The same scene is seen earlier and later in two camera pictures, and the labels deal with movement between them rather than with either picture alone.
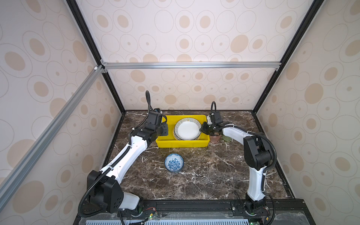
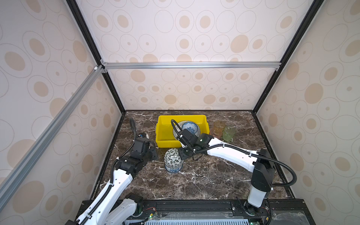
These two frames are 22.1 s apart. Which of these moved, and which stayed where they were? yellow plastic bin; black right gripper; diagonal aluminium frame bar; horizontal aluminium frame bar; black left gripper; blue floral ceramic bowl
Moved: black left gripper; blue floral ceramic bowl; black right gripper
Stayed: diagonal aluminium frame bar; horizontal aluminium frame bar; yellow plastic bin
